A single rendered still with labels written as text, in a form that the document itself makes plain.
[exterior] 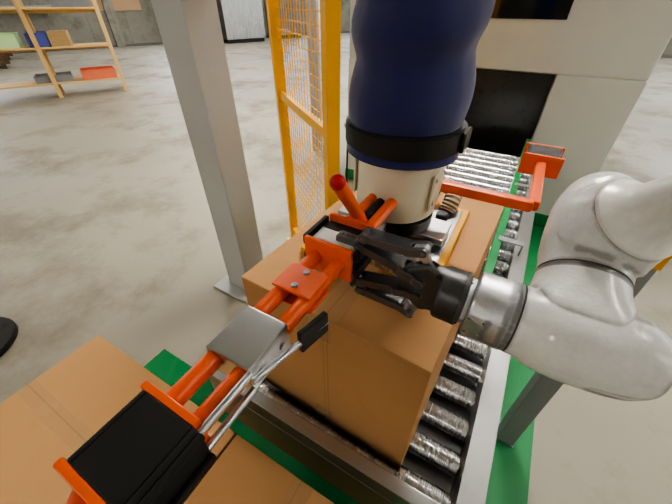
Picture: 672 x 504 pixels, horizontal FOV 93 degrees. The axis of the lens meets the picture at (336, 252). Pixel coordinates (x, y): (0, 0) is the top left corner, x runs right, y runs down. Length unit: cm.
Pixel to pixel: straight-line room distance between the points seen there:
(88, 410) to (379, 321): 83
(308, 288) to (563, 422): 150
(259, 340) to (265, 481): 55
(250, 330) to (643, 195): 45
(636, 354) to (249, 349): 40
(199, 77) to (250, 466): 129
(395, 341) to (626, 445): 143
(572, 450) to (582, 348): 132
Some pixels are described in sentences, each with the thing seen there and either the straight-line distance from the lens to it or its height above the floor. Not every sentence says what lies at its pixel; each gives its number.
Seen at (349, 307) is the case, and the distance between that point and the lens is 59.
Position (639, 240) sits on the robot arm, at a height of 118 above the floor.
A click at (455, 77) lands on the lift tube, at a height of 130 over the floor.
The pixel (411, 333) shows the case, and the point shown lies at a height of 95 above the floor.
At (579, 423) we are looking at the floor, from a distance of 182.
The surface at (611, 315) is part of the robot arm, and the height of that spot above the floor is 113.
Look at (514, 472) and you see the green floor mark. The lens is 160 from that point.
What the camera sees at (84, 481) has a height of 110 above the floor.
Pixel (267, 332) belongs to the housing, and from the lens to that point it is 38.
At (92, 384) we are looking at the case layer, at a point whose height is 54.
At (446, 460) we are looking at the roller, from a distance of 92.
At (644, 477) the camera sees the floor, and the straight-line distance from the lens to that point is 184.
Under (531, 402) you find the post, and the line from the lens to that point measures 137.
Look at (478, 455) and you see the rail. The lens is 90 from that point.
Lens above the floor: 139
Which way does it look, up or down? 38 degrees down
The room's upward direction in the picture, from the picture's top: straight up
